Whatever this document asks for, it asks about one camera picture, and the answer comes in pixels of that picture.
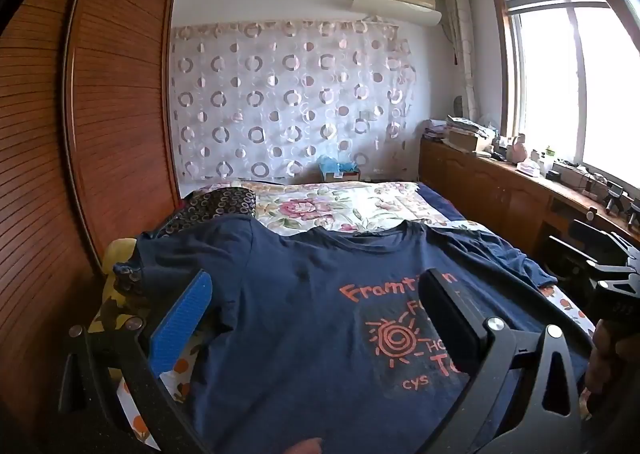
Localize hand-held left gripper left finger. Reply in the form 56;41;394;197
57;269;216;454

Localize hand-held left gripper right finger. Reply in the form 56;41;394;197
420;268;587;454

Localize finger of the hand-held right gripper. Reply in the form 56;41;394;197
546;234;636;282
570;220;640;257

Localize navy printed t-shirt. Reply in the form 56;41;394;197
112;219;592;454

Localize person's right hand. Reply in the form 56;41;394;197
584;321;640;417

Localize person's left hand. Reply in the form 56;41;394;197
289;437;324;454

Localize small black tripods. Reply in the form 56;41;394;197
601;183;640;229

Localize orange-print bed sheet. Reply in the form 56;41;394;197
117;283;593;445

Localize yellow patterned pillow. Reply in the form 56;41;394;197
87;238;151;385

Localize wooden sideboard cabinet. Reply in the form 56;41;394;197
418;135;640;285

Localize pink figurine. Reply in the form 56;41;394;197
507;132;531;165

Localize navy bed sheet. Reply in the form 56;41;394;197
416;181;483;231

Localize dark circle-patterned cloth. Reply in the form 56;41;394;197
155;186;258;240

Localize window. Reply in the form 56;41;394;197
491;0;640;197

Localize stack of papers and boxes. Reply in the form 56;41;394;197
422;113;497;153

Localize floral quilt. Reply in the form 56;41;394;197
205;179;453;235

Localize cardboard box with blue bag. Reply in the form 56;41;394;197
317;154;362;183

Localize wooden wardrobe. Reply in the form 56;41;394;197
0;0;182;435

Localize tied patterned window curtain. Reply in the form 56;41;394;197
442;0;482;121

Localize circle-patterned sheer curtain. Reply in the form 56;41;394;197
170;18;417;183

